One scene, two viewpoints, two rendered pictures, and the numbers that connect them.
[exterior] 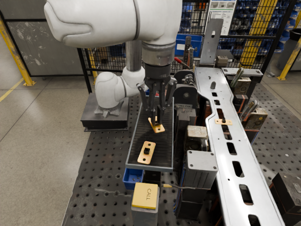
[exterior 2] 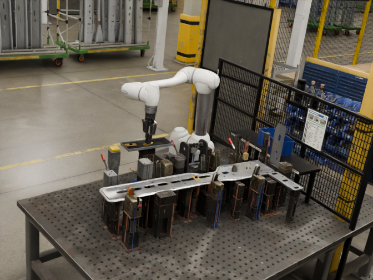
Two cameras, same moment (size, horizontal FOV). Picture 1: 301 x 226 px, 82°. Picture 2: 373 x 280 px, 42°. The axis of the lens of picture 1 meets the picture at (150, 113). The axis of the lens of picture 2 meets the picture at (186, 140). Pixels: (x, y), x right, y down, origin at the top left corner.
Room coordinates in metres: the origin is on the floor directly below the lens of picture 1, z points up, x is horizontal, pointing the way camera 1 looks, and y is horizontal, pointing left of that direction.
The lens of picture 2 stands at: (-1.45, -2.67, 2.51)
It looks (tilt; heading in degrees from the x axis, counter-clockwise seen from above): 22 degrees down; 49
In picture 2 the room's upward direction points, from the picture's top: 7 degrees clockwise
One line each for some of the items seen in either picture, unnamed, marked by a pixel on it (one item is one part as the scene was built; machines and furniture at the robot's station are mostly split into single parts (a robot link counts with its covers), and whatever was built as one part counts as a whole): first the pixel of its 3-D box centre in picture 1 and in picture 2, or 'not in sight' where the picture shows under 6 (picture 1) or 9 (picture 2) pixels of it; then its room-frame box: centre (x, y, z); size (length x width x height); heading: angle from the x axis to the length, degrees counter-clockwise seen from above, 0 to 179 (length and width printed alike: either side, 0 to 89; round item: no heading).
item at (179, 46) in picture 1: (183, 44); (275, 141); (1.58, -0.29, 1.10); 0.30 x 0.17 x 0.13; 74
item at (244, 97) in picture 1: (234, 114); (237, 201); (0.92, -0.57, 0.84); 0.11 x 0.08 x 0.29; 84
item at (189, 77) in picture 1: (181, 115); (191, 170); (0.79, -0.18, 0.94); 0.18 x 0.13 x 0.49; 174
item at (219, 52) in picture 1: (180, 53); (272, 149); (1.58, -0.28, 1.02); 0.90 x 0.22 x 0.03; 84
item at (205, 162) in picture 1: (192, 189); (143, 186); (0.36, -0.17, 0.90); 0.13 x 0.10 x 0.41; 84
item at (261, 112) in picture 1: (246, 133); (214, 203); (0.70, -0.55, 0.87); 0.12 x 0.09 x 0.35; 84
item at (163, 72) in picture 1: (157, 76); (150, 118); (0.47, -0.02, 1.36); 0.08 x 0.07 x 0.09; 109
